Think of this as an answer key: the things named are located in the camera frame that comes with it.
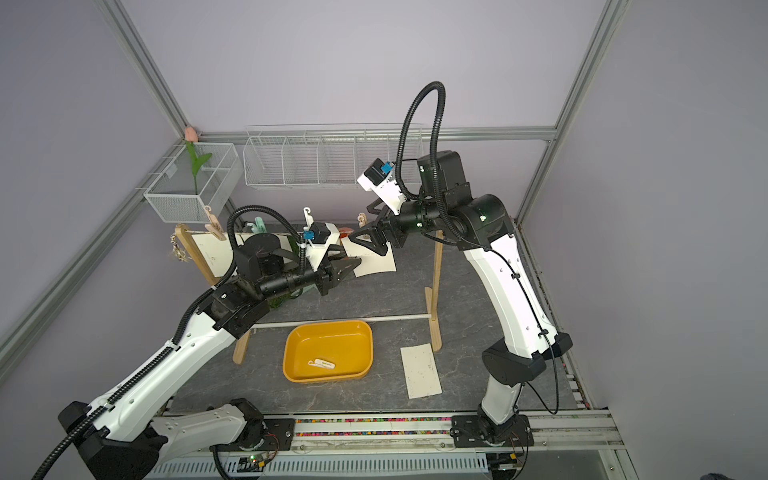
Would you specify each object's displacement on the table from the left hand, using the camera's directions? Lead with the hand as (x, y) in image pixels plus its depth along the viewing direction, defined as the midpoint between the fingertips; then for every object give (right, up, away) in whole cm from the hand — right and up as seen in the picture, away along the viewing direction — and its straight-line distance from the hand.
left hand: (355, 256), depth 63 cm
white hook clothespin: (-12, -30, +19) cm, 38 cm away
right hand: (+2, +7, -5) cm, 9 cm away
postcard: (+3, -2, +4) cm, 5 cm away
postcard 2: (+16, -33, +21) cm, 43 cm away
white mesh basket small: (-51, +24, +26) cm, 62 cm away
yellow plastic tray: (-5, -27, +25) cm, 37 cm away
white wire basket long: (-16, +32, +33) cm, 49 cm away
